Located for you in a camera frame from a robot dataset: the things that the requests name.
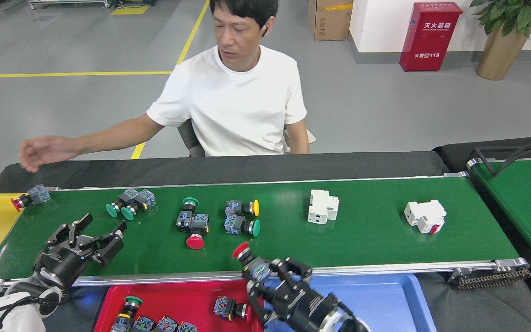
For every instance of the long green conveyor belt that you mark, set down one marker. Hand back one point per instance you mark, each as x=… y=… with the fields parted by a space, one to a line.
x=362 y=240

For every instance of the yellow cap push button switch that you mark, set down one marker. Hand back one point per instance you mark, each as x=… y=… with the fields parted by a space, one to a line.
x=234 y=207

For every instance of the green leafy plant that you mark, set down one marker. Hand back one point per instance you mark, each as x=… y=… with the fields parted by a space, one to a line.
x=514 y=14

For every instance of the black table cloth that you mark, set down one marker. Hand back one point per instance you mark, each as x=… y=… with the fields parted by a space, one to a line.
x=339 y=163
x=454 y=152

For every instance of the black metal bracket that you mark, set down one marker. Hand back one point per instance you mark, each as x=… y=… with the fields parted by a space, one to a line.
x=484 y=161

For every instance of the red cap push button switch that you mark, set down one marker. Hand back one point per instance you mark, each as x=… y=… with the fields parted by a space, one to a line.
x=223 y=306
x=167 y=324
x=242 y=251
x=187 y=328
x=195 y=241
x=39 y=193
x=144 y=324

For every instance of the red plastic bin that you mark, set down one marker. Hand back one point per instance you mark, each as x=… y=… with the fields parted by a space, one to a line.
x=173 y=299

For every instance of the blue plastic bin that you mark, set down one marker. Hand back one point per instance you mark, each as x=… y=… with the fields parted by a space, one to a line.
x=385 y=304

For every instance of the person's right hand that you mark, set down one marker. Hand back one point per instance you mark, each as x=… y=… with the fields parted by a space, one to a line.
x=49 y=147

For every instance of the person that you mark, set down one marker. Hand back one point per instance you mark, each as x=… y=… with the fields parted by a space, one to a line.
x=233 y=101

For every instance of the white circuit breaker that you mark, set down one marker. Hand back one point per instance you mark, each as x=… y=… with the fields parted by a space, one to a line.
x=323 y=207
x=424 y=216

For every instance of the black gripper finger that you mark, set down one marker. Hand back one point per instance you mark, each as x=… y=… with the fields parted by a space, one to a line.
x=109 y=249
x=258 y=299
x=69 y=230
x=300 y=269

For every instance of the person's right forearm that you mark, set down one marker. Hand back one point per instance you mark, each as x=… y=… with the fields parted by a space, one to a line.
x=102 y=138

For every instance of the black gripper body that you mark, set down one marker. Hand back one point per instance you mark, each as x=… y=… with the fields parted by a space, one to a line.
x=62 y=265
x=304 y=306

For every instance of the brown cardboard box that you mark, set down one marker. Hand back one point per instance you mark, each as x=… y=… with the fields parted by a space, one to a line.
x=330 y=23

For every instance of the metal cart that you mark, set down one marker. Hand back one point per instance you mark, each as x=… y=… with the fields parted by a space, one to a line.
x=62 y=2

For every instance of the red fire extinguisher cabinet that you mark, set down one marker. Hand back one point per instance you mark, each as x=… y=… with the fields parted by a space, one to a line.
x=431 y=41

